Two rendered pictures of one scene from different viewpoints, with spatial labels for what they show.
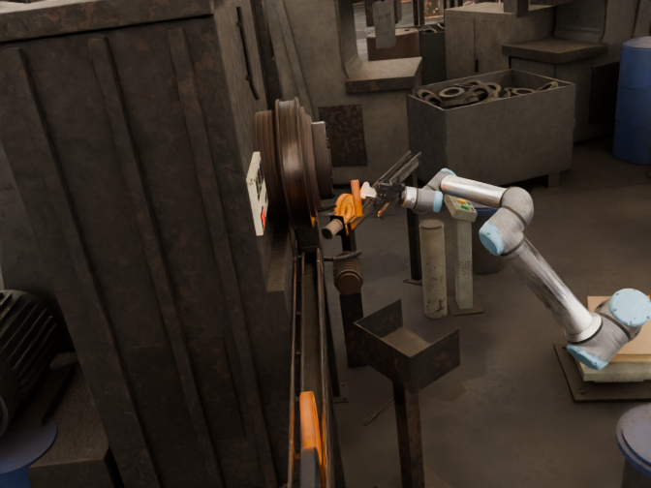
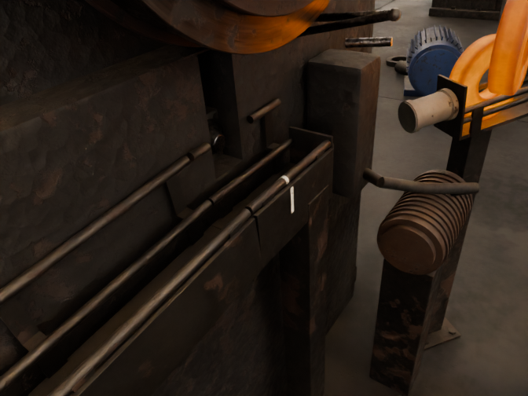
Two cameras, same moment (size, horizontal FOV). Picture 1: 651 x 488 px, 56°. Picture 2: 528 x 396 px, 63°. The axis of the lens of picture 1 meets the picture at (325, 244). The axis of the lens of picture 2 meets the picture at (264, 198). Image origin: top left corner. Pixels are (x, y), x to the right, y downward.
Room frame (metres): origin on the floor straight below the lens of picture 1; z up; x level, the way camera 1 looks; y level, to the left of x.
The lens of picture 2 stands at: (1.75, -0.22, 1.01)
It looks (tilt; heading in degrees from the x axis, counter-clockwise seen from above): 34 degrees down; 36
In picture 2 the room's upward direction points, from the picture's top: 5 degrees counter-clockwise
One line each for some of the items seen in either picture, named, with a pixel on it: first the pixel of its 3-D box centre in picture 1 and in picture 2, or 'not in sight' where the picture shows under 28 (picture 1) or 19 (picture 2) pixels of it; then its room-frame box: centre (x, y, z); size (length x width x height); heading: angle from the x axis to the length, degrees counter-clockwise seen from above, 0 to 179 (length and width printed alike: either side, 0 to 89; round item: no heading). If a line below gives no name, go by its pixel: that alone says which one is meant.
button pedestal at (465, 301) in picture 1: (462, 254); not in sight; (2.80, -0.69, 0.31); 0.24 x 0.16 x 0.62; 178
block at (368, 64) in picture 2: (308, 244); (339, 125); (2.38, 0.07, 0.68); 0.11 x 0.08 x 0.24; 88
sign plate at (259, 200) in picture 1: (258, 192); not in sight; (1.81, 0.18, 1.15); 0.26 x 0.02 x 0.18; 178
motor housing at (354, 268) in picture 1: (352, 310); (412, 291); (2.47, -0.08, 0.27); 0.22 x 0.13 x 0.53; 178
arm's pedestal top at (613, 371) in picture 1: (612, 352); not in sight; (2.12, -1.16, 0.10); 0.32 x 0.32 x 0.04; 80
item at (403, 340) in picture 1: (411, 414); not in sight; (1.61, -0.21, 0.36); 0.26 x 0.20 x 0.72; 33
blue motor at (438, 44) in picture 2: not in sight; (433, 60); (4.41, 0.40, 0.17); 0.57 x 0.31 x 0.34; 18
